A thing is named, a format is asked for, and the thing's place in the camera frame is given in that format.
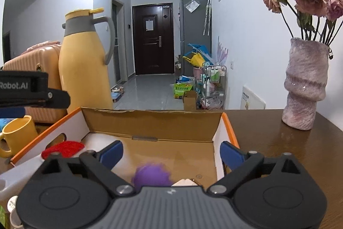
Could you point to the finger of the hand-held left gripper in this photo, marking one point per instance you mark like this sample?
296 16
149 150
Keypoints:
12 112

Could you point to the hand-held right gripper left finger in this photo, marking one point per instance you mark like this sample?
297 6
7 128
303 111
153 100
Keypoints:
112 154

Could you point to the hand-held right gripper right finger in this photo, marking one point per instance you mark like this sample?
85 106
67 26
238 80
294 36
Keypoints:
231 155

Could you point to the purple bottle cap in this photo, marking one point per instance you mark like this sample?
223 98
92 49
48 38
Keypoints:
151 175

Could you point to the red lint brush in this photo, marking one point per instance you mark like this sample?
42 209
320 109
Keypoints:
63 149

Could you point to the red cardboard box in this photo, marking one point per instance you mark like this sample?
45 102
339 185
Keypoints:
166 127

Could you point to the blue tissue pack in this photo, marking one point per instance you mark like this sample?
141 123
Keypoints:
4 124

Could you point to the yellow mug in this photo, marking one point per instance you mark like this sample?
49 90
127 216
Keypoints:
20 135

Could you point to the pink suitcase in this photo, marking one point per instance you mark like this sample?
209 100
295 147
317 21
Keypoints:
32 60

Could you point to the yellow thermos jug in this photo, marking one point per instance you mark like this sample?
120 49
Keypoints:
83 70

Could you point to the small brown cardboard box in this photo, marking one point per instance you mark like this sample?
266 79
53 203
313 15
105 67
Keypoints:
189 103

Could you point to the metal trolley cart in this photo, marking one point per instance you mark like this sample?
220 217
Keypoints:
214 86

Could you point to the green printed bag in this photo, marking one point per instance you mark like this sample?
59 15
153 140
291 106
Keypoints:
183 90

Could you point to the pink bucket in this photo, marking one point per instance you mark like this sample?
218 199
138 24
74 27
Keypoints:
197 72

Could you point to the grey interior door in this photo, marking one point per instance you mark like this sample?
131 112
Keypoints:
118 44

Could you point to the yellow watering can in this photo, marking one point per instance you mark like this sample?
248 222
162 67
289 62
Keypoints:
197 59

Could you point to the pink ceramic vase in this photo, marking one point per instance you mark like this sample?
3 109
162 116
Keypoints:
305 84

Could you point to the dark brown door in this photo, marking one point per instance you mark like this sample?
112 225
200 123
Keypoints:
152 52

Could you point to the blue plastic rack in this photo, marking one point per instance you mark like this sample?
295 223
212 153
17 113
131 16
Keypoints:
201 48

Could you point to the grey refrigerator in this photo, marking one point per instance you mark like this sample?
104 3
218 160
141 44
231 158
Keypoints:
194 27

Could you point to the white paper notice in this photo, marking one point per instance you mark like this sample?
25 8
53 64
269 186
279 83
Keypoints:
149 25

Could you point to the white folded umbrella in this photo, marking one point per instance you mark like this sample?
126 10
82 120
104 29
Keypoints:
207 17

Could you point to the clear plastic pouch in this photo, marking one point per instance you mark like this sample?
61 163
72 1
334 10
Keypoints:
192 5

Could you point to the purple flower wall sticker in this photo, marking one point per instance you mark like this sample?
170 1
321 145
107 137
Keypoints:
222 50

